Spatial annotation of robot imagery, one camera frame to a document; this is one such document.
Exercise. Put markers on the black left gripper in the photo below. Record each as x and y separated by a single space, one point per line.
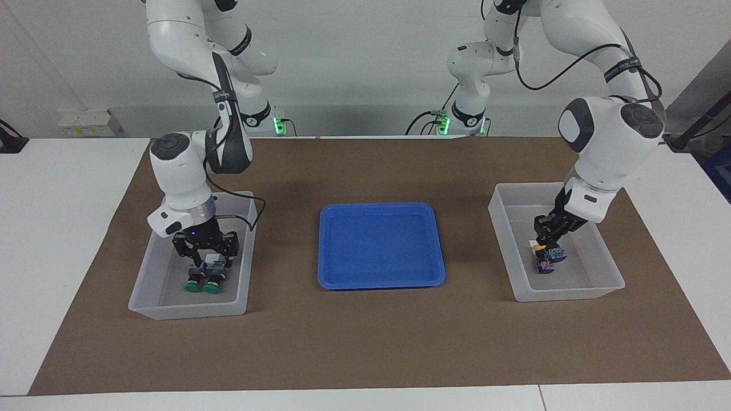
562 220

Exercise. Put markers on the black desk object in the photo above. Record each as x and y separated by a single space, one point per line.
8 140

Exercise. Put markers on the translucent white plastic box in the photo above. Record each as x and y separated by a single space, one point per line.
571 288
188 308

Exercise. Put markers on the blue plastic tray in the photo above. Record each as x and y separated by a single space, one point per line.
377 245

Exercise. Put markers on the green lit base connector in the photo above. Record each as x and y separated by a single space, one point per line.
442 123
279 125

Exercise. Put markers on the blue crate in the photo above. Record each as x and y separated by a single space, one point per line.
721 177

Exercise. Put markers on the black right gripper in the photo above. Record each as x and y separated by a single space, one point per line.
205 240

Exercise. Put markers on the green push button switch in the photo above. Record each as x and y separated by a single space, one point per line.
193 285
213 285

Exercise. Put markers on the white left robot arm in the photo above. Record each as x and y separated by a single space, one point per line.
611 142

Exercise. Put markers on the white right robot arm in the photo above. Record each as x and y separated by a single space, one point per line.
183 171

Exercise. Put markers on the black stand pole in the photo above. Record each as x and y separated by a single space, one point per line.
697 123

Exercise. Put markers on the brown table mat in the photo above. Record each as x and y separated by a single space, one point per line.
365 342

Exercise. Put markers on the white boxes stack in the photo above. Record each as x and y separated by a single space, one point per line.
85 123

